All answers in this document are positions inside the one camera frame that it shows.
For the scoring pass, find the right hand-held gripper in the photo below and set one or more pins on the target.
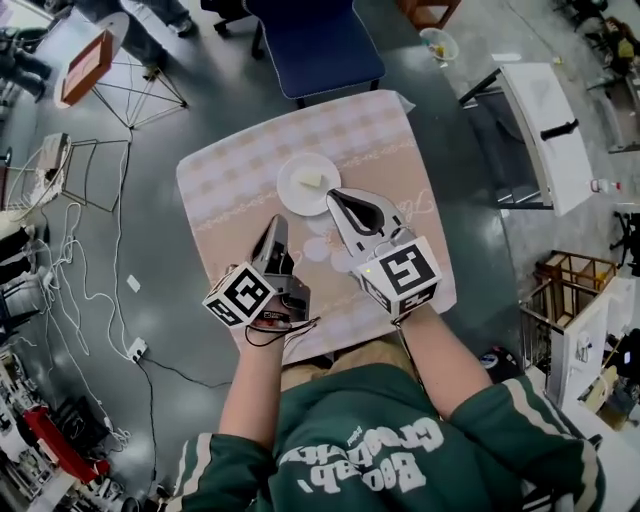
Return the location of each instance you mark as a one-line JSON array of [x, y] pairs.
[[407, 272]]

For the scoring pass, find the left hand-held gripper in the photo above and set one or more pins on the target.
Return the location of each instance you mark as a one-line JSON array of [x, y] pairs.
[[240, 295]]

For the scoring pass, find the white round plate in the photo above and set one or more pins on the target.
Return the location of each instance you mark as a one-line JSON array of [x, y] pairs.
[[295, 197]]

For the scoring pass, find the pale yellow food piece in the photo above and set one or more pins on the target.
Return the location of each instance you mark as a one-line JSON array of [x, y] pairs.
[[311, 178]]

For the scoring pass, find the person's left forearm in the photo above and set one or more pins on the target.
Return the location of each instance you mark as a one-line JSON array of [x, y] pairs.
[[255, 380]]

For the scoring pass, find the person's right forearm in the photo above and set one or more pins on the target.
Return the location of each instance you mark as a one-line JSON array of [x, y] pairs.
[[445, 370]]

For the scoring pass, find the pink patterned tablecloth table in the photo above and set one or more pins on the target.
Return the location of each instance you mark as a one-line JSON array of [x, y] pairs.
[[225, 200]]

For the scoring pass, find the person's beige trousers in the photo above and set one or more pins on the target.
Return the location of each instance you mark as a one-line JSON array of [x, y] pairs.
[[365, 355]]

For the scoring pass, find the small white card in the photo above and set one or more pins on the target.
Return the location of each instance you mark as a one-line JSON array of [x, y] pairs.
[[133, 282]]

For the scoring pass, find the white power strip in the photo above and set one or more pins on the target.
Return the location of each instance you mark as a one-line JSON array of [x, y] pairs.
[[138, 349]]

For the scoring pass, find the blue chair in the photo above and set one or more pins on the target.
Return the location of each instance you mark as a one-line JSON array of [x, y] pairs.
[[320, 45]]

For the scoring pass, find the black suitcase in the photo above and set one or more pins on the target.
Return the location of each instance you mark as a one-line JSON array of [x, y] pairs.
[[500, 365]]

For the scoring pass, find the white table with black legs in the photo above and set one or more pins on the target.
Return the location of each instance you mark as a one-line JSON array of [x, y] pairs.
[[555, 165]]

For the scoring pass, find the white basin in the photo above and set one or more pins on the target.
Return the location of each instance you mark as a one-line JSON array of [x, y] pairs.
[[432, 37]]

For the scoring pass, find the person's green shirt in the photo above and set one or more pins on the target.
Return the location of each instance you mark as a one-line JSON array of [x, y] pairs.
[[360, 440]]

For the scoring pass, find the brown cabinet with white top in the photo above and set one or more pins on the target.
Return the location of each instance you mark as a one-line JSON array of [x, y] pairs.
[[430, 10]]

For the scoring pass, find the small beige box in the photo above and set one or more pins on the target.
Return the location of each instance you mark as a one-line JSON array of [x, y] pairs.
[[54, 150]]

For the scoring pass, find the white bottle with red cap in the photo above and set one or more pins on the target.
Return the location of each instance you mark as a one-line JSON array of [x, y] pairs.
[[605, 185]]

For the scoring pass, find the black office chair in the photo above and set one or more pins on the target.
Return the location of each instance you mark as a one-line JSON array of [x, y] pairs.
[[222, 6], [627, 235]]

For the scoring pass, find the orange box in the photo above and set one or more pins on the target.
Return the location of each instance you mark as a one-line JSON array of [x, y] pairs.
[[87, 67]]

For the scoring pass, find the red box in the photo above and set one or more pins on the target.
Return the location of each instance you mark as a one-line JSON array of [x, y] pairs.
[[55, 440]]

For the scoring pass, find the wooden frame rack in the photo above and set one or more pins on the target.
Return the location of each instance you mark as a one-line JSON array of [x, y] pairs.
[[575, 257]]

